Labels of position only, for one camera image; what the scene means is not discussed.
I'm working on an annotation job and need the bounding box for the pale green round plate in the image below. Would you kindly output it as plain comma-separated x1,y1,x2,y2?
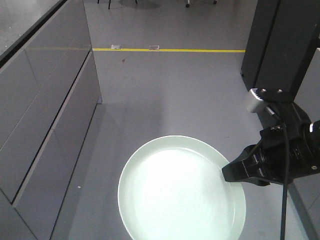
117,135,246,240

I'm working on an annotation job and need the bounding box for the grey kitchen cabinet front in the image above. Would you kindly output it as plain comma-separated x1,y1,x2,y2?
0,0,102,240

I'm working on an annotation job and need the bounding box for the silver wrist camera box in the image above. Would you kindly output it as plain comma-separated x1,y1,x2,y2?
243,88,266,113

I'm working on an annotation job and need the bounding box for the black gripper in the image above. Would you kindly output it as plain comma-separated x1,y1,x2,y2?
222,122,320,187

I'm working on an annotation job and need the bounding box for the black camera cable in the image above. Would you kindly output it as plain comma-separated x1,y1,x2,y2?
266,106,292,240

